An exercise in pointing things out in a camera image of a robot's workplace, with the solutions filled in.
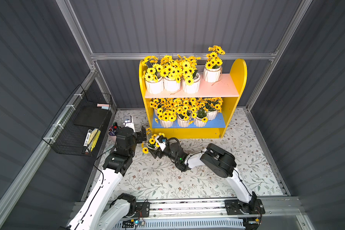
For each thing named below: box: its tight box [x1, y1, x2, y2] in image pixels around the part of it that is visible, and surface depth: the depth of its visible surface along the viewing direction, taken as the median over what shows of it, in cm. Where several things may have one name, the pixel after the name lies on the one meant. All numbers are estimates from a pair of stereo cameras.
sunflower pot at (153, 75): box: [141, 55, 164, 95], surface depth 69 cm
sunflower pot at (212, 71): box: [202, 45, 226, 83], surface depth 74 cm
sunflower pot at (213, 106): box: [203, 97, 224, 121], surface depth 88 cm
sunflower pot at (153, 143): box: [146, 132, 166, 150], surface depth 84 cm
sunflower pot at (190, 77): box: [179, 56, 202, 95], surface depth 67 cm
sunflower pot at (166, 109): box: [149, 98, 178, 128], surface depth 84 cm
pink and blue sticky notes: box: [96, 103, 110, 110], surface depth 86 cm
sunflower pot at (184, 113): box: [176, 97, 192, 128], surface depth 84 cm
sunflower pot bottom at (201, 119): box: [194, 102, 209, 128], surface depth 89 cm
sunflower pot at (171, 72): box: [160, 55, 183, 93], surface depth 64 cm
